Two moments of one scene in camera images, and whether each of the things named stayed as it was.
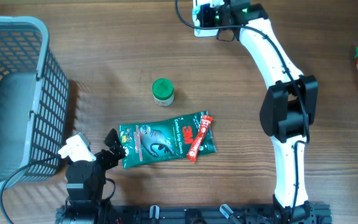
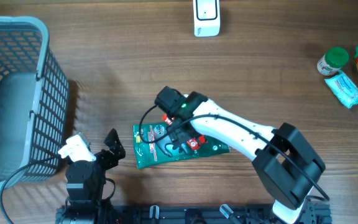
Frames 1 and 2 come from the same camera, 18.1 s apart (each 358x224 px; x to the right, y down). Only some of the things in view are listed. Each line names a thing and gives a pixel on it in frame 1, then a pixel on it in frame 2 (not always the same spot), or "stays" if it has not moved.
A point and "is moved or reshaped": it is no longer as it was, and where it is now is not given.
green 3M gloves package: (148, 142) is moved or reshaped
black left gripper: (115, 147) stays
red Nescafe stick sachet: (202, 132) is moved or reshaped
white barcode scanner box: (201, 32) stays
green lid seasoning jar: (163, 93) -> (334, 59)
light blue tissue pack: (196, 22) -> (345, 90)
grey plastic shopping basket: (24, 96) stays
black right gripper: (203, 14) -> (177, 134)
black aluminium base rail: (311, 213) stays
